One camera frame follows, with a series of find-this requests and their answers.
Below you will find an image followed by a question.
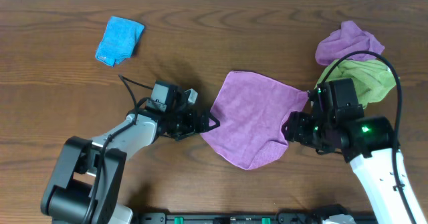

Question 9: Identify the pink purple cloth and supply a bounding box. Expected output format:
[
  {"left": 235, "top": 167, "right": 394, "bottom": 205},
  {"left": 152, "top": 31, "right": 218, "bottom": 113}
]
[{"left": 201, "top": 71, "right": 308, "bottom": 170}]

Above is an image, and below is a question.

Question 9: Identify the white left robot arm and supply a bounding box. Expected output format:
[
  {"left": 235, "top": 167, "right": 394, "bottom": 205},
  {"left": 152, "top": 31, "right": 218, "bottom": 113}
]
[{"left": 40, "top": 80, "right": 220, "bottom": 224}]

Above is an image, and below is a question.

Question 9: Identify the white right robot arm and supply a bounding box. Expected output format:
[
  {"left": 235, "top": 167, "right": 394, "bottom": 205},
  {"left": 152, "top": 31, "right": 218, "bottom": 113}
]
[{"left": 282, "top": 79, "right": 426, "bottom": 223}]

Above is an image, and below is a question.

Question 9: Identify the crumpled green cloth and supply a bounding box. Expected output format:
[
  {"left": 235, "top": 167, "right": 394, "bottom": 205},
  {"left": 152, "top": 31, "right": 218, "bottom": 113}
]
[{"left": 326, "top": 60, "right": 396, "bottom": 109}]

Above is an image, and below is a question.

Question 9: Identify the crumpled purple cloth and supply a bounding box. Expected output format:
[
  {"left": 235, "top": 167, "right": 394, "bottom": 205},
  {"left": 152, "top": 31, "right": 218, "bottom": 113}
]
[{"left": 315, "top": 20, "right": 385, "bottom": 66}]

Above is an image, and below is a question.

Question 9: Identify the folded blue cloth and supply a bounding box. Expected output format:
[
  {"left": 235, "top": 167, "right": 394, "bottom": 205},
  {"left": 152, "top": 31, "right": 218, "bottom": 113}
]
[{"left": 95, "top": 16, "right": 145, "bottom": 67}]

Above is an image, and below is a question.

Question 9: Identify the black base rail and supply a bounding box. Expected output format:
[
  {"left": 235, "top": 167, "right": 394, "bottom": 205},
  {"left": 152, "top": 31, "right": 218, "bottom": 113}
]
[{"left": 133, "top": 203, "right": 379, "bottom": 224}]

